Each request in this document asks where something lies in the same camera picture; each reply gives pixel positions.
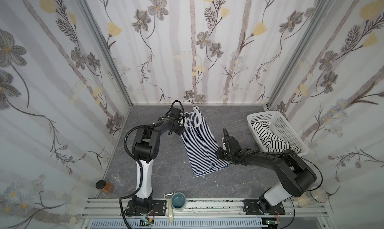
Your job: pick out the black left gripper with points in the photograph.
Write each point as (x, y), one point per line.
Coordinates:
(180, 124)

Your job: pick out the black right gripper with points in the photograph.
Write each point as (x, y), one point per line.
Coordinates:
(226, 151)

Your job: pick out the blue white striped tank top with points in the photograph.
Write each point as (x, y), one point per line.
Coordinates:
(201, 145)

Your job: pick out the black white striped tank top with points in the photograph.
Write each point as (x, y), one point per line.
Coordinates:
(271, 142)

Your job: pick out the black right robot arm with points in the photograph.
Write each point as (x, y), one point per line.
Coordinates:
(294, 174)

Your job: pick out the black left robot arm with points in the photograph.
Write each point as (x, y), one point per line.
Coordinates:
(146, 147)

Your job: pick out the white plastic laundry basket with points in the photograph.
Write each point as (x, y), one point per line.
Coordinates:
(280, 127)

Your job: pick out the teal mug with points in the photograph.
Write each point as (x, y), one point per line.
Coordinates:
(178, 201)

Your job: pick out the cream vegetable peeler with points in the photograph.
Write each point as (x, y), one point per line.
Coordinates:
(168, 198)

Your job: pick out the clear jar with metal lid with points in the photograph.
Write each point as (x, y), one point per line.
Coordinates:
(314, 197)

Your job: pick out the spice jar with dark lid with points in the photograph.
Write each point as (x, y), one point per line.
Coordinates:
(104, 186)

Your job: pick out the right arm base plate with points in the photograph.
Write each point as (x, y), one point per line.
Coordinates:
(257, 207)

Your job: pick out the white vented cable duct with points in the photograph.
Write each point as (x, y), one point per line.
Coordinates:
(199, 223)

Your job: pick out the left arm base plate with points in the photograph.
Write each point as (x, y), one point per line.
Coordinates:
(146, 207)

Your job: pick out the aluminium frame rail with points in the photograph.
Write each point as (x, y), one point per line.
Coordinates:
(202, 208)

